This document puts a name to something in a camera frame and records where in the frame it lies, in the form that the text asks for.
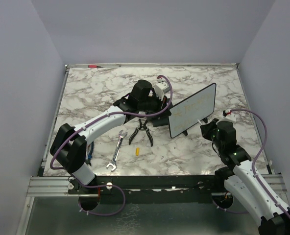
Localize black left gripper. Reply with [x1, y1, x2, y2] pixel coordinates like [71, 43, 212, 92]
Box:
[139, 92, 172, 119]

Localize black framed whiteboard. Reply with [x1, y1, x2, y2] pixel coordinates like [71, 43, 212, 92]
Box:
[169, 83, 217, 139]

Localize yellow marker cap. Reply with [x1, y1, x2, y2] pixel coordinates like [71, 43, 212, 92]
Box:
[135, 147, 140, 156]

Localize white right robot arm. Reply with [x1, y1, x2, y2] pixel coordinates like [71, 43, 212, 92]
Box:
[200, 118, 290, 235]

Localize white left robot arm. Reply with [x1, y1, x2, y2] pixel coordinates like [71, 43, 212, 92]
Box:
[49, 75, 173, 193]

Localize black whiteboard stand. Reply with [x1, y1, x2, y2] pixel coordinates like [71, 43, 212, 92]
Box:
[182, 117, 208, 136]

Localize silver open-end wrench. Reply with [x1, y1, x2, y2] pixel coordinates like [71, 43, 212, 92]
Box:
[106, 130, 127, 172]

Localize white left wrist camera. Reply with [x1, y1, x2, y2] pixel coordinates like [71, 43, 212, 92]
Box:
[154, 81, 170, 96]

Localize black handled pliers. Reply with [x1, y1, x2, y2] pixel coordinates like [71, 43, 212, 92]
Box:
[128, 119, 154, 147]

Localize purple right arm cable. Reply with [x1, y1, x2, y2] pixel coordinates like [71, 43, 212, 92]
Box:
[229, 109, 290, 235]

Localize black front mounting rail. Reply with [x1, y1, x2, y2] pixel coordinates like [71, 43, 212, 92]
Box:
[38, 168, 243, 205]

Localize red marker on rail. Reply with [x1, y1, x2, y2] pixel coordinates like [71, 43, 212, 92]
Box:
[88, 65, 103, 68]

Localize blue handled cutters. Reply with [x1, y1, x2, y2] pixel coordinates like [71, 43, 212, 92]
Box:
[86, 142, 94, 166]

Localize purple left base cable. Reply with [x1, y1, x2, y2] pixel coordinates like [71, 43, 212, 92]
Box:
[78, 183, 126, 216]

